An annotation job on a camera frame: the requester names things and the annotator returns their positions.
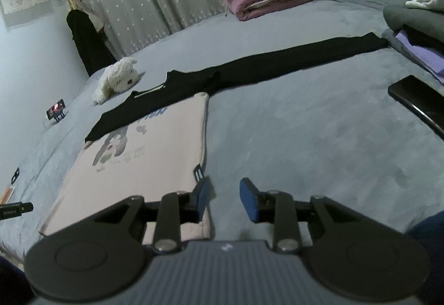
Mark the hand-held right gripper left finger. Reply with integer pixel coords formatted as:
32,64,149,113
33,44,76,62
94,176,211,254

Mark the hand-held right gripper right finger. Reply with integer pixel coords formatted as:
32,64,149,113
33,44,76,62
239,177,358,254

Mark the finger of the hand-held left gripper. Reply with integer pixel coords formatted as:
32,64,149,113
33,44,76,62
0,201,34,221

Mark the cream and black sweatshirt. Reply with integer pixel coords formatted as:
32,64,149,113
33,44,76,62
38,32,390,246

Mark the person's left leg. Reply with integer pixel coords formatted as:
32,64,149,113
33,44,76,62
0,254,35,305

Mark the person's leg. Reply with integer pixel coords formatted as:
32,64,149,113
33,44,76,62
0,254,35,305
406,209,444,305

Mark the smartphone with lit screen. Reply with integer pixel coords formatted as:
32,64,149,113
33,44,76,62
46,99,66,118

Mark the white plush dog toy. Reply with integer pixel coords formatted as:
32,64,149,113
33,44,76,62
92,57,146,106

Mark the black hanging coat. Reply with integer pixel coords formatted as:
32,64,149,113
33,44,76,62
66,10,117,77

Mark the person's right leg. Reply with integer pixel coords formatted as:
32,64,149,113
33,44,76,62
406,209,444,305

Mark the black smartphone lying flat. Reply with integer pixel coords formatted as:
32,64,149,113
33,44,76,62
388,75,444,141

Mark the beige hanging bag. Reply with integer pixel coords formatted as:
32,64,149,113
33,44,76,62
87,6,106,35

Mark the purple folded garment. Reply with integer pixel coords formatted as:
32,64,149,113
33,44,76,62
382,28,444,85

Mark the dark grey folded garment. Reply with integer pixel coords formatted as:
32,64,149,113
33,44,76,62
383,4,444,45

